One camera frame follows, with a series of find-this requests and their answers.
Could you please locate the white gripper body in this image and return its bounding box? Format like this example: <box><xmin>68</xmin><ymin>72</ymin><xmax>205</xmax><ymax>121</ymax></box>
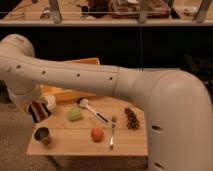
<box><xmin>14</xmin><ymin>95</ymin><xmax>44</xmax><ymax>114</ymax></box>

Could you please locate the striped brown eraser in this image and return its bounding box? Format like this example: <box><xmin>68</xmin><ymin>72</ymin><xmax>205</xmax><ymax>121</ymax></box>
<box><xmin>28</xmin><ymin>102</ymin><xmax>51</xmax><ymax>123</ymax></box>

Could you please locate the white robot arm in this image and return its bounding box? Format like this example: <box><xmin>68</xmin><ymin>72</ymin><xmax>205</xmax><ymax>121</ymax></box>
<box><xmin>0</xmin><ymin>34</ymin><xmax>213</xmax><ymax>171</ymax></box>

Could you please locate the white paper cup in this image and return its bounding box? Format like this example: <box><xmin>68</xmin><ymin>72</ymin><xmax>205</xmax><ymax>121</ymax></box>
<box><xmin>44</xmin><ymin>95</ymin><xmax>57</xmax><ymax>112</ymax></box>

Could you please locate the metal cup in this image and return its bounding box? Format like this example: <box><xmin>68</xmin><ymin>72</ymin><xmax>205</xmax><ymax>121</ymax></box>
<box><xmin>34</xmin><ymin>127</ymin><xmax>51</xmax><ymax>145</ymax></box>

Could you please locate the yellow plastic bin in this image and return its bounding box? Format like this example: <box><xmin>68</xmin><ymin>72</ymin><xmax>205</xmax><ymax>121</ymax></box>
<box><xmin>41</xmin><ymin>58</ymin><xmax>100</xmax><ymax>102</ymax></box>

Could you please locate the green soft toy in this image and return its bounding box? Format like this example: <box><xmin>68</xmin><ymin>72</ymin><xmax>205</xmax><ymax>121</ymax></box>
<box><xmin>67</xmin><ymin>106</ymin><xmax>83</xmax><ymax>122</ymax></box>

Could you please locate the wooden folding table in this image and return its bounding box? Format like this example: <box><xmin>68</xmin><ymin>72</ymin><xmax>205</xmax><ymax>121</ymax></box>
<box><xmin>27</xmin><ymin>97</ymin><xmax>148</xmax><ymax>156</ymax></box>

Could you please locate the orange ball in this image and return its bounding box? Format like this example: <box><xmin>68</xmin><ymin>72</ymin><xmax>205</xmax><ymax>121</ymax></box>
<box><xmin>91</xmin><ymin>128</ymin><xmax>104</xmax><ymax>142</ymax></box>

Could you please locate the metal fork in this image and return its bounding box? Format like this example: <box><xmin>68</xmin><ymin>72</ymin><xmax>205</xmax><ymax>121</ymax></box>
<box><xmin>110</xmin><ymin>116</ymin><xmax>117</xmax><ymax>150</ymax></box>

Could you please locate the brown grape bunch toy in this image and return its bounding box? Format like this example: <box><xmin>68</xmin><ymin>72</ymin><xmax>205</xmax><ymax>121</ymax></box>
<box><xmin>124</xmin><ymin>108</ymin><xmax>140</xmax><ymax>130</ymax></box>

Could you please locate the white black handled brush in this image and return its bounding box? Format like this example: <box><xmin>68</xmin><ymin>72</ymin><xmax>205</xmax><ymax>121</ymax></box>
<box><xmin>77</xmin><ymin>98</ymin><xmax>109</xmax><ymax>124</ymax></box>

